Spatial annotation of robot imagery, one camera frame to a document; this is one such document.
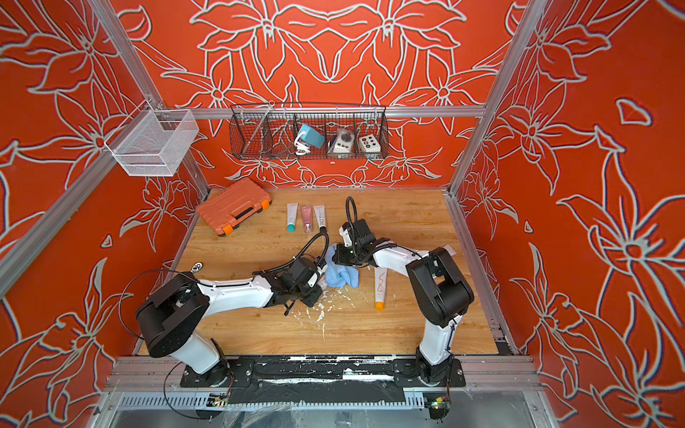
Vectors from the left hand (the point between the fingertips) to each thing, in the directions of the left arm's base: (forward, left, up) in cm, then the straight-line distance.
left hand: (320, 288), depth 89 cm
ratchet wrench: (+5, +46, +1) cm, 46 cm away
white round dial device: (+40, -5, +31) cm, 51 cm away
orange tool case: (+31, +40, +5) cm, 51 cm away
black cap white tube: (+32, +4, +1) cm, 32 cm away
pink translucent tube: (+33, +10, 0) cm, 34 cm away
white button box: (+43, -15, +29) cm, 54 cm away
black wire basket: (+48, +24, +30) cm, 61 cm away
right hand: (+9, -2, +5) cm, 11 cm away
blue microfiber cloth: (+3, -6, +4) cm, 8 cm away
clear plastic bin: (+36, +62, +31) cm, 79 cm away
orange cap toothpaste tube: (+2, -20, +1) cm, 20 cm away
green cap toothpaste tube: (+32, +16, +1) cm, 36 cm away
